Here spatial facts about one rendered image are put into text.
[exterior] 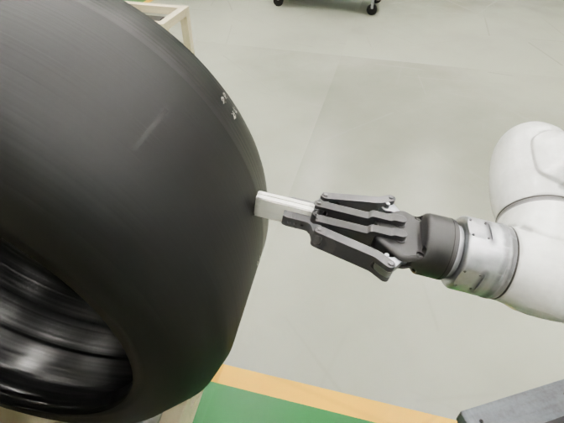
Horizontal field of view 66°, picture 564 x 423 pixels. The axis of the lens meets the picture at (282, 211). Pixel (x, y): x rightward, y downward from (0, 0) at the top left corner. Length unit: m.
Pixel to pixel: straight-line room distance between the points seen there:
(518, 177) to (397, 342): 1.39
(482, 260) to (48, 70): 0.45
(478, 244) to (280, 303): 1.54
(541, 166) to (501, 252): 0.15
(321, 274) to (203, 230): 1.71
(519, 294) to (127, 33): 0.50
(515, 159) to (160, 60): 0.46
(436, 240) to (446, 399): 1.39
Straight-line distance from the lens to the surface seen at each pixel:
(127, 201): 0.37
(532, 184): 0.62
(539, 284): 0.54
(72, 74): 0.41
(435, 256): 0.51
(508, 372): 2.02
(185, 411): 0.82
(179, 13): 2.85
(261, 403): 1.75
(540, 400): 1.19
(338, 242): 0.49
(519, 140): 0.68
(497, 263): 0.52
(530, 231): 0.57
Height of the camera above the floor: 1.59
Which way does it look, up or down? 41 degrees down
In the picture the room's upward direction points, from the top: 1 degrees clockwise
